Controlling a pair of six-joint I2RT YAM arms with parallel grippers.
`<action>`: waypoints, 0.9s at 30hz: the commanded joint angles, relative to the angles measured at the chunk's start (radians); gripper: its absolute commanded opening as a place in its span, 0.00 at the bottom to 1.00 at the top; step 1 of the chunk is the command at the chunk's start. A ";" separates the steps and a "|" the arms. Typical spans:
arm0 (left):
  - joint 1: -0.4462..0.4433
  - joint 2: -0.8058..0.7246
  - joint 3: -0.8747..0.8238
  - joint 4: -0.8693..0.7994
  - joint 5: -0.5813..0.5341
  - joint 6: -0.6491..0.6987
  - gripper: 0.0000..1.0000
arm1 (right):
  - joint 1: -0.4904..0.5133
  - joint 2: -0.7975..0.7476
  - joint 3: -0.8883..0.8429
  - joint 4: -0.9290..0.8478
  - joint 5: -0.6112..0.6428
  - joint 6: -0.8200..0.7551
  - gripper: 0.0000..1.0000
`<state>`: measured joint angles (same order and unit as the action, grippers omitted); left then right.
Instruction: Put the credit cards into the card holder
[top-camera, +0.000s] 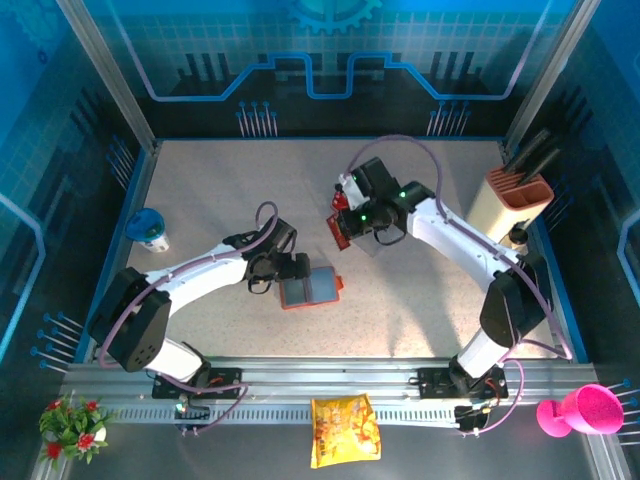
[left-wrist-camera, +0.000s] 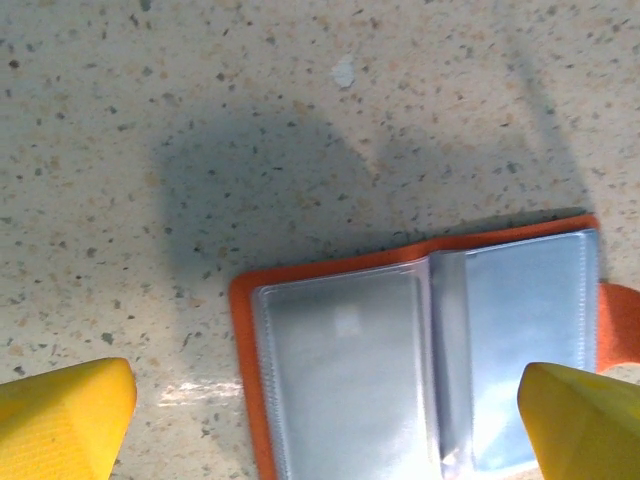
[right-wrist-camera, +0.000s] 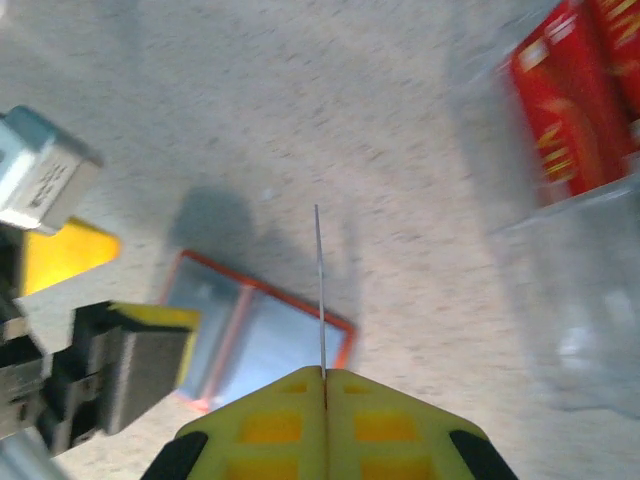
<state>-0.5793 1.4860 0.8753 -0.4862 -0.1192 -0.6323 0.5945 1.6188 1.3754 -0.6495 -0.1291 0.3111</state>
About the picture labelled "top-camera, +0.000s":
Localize red credit card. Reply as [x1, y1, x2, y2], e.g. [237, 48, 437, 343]
[325, 214, 353, 252]

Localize black knife handle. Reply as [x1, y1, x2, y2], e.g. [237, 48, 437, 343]
[518, 147, 564, 182]
[504, 128, 552, 172]

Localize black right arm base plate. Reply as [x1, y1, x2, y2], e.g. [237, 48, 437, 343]
[417, 367, 509, 401]

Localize slotted grey cable duct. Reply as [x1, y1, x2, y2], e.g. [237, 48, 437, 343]
[107, 405, 464, 426]

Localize beige knife block orange top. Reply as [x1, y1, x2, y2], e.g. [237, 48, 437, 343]
[464, 166, 556, 252]

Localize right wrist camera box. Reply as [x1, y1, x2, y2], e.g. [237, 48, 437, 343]
[338, 171, 372, 212]

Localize artificial plant red flowers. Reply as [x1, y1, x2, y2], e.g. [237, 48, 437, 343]
[38, 392, 119, 472]

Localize pink plastic goblet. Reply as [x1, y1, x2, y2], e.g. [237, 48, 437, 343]
[535, 382, 626, 440]

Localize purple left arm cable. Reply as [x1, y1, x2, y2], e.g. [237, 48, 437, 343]
[97, 200, 250, 435]

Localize small black-capped bottle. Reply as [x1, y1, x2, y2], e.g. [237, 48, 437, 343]
[497, 221, 530, 260]

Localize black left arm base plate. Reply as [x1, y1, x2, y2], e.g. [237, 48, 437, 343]
[151, 367, 245, 401]

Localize yellow snack bag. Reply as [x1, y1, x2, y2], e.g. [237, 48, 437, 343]
[309, 392, 383, 471]

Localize aluminium frame post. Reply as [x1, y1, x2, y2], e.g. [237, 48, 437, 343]
[503, 0, 601, 149]
[55, 0, 160, 154]

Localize orange card holder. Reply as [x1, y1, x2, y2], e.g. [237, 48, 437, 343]
[278, 265, 346, 312]

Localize white cup blue lid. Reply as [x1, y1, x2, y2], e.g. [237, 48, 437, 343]
[124, 207, 171, 254]

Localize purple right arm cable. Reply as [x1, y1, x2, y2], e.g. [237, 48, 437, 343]
[347, 133, 574, 439]

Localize aluminium mounting rail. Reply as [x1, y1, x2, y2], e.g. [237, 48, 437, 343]
[59, 355, 601, 426]

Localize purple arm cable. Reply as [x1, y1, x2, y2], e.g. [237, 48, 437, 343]
[97, 200, 250, 435]
[347, 133, 574, 439]

